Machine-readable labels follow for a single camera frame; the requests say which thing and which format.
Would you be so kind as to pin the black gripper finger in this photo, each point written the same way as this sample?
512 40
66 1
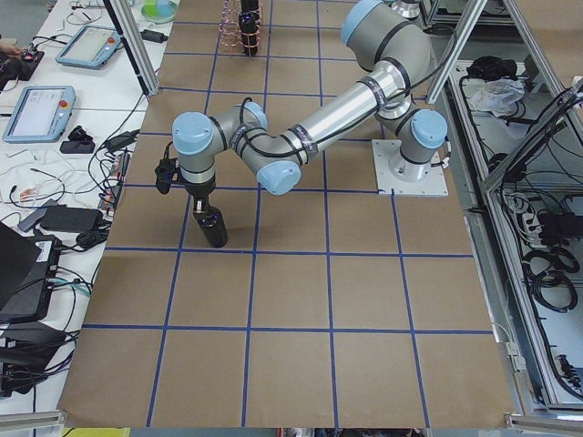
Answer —
200 204

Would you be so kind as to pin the dark wine bottle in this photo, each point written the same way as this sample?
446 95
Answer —
249 33
212 225

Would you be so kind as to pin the dark wine bottle in basket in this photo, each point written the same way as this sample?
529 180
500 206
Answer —
249 33

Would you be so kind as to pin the black power brick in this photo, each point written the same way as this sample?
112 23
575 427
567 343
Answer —
65 219

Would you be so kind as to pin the black power adapter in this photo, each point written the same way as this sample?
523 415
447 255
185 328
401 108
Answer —
153 36

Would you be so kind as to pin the brown paper table mat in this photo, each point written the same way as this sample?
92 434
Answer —
331 305

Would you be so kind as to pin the blue teach pendant lower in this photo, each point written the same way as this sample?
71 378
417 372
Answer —
40 115

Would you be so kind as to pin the blue teach pendant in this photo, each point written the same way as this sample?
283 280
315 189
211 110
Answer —
91 47
40 115

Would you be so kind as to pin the blue teach pendant upper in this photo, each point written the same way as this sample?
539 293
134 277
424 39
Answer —
91 47

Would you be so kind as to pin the black laptop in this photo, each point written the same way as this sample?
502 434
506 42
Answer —
28 264

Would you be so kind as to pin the green bowl with blocks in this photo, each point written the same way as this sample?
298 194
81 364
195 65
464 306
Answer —
159 11

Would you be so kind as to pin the crumpled white cloth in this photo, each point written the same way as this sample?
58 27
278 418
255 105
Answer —
498 97

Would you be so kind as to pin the copper wire wine basket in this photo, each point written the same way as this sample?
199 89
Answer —
229 27

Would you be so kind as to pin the aluminium frame post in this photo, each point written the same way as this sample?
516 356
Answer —
123 20

